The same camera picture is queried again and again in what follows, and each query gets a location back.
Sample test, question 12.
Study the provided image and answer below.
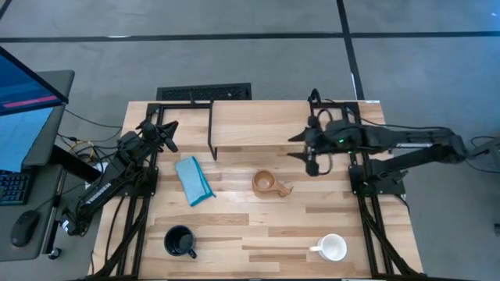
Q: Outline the black computer mouse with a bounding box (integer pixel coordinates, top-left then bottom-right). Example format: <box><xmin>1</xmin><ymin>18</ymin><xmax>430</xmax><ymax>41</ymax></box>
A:
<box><xmin>10</xmin><ymin>209</ymin><xmax>41</xmax><ymax>248</ymax></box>

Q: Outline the grey desk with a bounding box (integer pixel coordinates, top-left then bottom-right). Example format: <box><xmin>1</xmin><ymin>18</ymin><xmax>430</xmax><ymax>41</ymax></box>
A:
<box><xmin>0</xmin><ymin>69</ymin><xmax>76</xmax><ymax>262</ymax></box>

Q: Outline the folded teal cloth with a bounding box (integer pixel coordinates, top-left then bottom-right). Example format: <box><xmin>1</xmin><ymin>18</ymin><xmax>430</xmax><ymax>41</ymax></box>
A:
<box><xmin>174</xmin><ymin>155</ymin><xmax>216</xmax><ymax>207</ymax></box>

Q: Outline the black desk base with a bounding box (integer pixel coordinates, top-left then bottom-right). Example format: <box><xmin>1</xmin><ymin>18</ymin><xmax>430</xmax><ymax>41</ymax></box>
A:
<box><xmin>41</xmin><ymin>144</ymin><xmax>105</xmax><ymax>261</ymax></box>

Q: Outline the wooden cup with handle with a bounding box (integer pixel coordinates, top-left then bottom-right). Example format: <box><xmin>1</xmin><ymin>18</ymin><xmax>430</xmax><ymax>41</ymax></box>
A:
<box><xmin>252</xmin><ymin>169</ymin><xmax>295</xmax><ymax>198</ymax></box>

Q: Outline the black mug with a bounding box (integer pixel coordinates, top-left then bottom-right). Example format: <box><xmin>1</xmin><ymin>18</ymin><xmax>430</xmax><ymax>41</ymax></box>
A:
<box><xmin>163</xmin><ymin>225</ymin><xmax>198</xmax><ymax>260</ymax></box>

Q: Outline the wooden shelf with black legs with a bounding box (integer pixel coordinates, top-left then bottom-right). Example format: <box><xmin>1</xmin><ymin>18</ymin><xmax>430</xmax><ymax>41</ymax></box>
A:
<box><xmin>208</xmin><ymin>99</ymin><xmax>316</xmax><ymax>161</ymax></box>

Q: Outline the white mug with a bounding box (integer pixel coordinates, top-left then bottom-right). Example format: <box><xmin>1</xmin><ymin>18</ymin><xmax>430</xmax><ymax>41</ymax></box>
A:
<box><xmin>309</xmin><ymin>233</ymin><xmax>348</xmax><ymax>262</ymax></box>

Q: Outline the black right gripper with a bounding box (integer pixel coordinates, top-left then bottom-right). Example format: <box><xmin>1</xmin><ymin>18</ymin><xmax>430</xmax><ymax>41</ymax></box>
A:
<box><xmin>287</xmin><ymin>115</ymin><xmax>335</xmax><ymax>178</ymax></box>

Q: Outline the yellow cable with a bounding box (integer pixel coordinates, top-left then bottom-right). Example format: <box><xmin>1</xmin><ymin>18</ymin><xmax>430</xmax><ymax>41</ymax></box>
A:
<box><xmin>69</xmin><ymin>140</ymin><xmax>96</xmax><ymax>163</ymax></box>

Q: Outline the grey floor stand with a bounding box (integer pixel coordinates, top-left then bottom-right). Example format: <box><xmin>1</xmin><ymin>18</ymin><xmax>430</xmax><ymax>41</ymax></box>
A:
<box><xmin>463</xmin><ymin>135</ymin><xmax>500</xmax><ymax>175</ymax></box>

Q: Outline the black desk cable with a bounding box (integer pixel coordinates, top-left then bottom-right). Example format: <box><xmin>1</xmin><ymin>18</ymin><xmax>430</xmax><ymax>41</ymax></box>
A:
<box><xmin>63</xmin><ymin>108</ymin><xmax>123</xmax><ymax>130</ymax></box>

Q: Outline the computer monitor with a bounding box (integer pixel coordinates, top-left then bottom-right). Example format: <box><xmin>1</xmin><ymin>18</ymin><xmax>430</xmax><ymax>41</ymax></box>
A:
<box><xmin>0</xmin><ymin>45</ymin><xmax>70</xmax><ymax>173</ymax></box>

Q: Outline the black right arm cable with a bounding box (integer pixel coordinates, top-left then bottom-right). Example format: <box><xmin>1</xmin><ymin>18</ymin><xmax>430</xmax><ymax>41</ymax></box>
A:
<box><xmin>358</xmin><ymin>116</ymin><xmax>451</xmax><ymax>132</ymax></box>

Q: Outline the black keyboard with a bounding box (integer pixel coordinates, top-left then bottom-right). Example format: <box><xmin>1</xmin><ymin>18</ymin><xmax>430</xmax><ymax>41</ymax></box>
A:
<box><xmin>0</xmin><ymin>169</ymin><xmax>32</xmax><ymax>207</ymax></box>

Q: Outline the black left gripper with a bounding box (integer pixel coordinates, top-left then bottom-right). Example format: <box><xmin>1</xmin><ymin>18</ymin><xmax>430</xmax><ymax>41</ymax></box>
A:
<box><xmin>138</xmin><ymin>119</ymin><xmax>180</xmax><ymax>155</ymax></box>

